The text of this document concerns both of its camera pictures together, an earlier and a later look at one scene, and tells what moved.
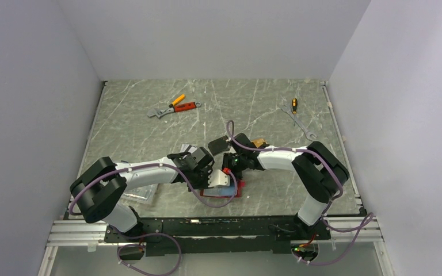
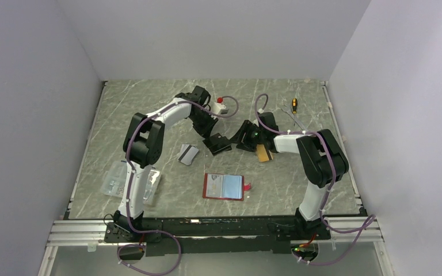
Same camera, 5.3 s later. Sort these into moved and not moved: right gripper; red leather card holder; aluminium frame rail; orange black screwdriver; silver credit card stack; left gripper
Moved: left gripper; right gripper
Not moved: silver credit card stack; aluminium frame rail; orange black screwdriver; red leather card holder
